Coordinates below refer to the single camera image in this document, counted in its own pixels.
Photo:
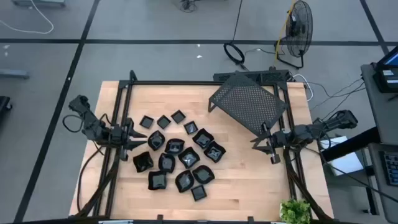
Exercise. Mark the black wavy-edged plate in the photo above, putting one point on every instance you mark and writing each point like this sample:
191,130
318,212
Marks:
174,146
156,140
166,163
157,180
188,157
203,138
214,152
184,181
203,174
143,162

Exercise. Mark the grey metal bar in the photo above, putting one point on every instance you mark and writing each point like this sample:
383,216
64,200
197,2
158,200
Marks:
14,74

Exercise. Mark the black desk beam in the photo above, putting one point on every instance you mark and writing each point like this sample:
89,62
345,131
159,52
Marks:
351,144

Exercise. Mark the black labelled desktop device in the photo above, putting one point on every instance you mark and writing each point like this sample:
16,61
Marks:
385,85

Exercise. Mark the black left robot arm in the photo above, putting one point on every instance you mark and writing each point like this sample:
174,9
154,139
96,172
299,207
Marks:
93,127

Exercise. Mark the laptop screen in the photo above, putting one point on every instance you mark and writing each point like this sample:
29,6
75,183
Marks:
391,59

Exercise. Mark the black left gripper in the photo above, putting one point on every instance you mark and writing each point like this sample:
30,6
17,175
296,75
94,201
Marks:
118,137

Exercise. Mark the black perforated metal shelf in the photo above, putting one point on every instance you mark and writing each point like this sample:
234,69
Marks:
245,102

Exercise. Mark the black keyboard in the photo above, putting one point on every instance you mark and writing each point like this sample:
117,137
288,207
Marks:
391,169

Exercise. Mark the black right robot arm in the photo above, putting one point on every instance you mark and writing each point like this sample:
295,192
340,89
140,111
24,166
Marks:
335,121

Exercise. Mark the black chair part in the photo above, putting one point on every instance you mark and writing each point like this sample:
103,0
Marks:
3,104

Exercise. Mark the grey desk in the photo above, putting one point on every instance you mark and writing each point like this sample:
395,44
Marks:
382,115

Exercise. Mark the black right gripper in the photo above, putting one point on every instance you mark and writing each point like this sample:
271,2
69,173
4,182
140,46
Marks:
280,138

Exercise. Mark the green potted plant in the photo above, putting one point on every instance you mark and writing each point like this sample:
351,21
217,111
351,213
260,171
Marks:
295,213

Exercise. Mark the grey cart base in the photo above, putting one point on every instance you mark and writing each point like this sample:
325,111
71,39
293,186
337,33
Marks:
37,2

